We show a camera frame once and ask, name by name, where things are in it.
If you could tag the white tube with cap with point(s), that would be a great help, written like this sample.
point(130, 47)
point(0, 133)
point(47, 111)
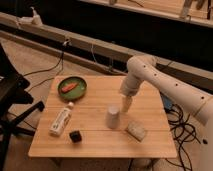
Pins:
point(60, 122)

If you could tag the green plate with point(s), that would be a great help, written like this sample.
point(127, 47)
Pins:
point(76, 93)

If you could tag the blue box under table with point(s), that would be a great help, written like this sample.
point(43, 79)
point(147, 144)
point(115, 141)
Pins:
point(167, 103)

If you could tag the black office chair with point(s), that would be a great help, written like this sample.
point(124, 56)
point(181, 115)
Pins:
point(12, 91)

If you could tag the orange carrot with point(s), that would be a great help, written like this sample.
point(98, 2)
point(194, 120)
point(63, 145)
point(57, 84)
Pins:
point(69, 87)

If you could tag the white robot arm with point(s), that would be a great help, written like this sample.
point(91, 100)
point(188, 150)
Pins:
point(193, 100)

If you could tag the black eraser cube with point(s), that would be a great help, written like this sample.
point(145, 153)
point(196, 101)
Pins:
point(75, 136)

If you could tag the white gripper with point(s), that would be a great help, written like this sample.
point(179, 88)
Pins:
point(129, 87)

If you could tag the wooden table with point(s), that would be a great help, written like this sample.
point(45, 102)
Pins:
point(88, 116)

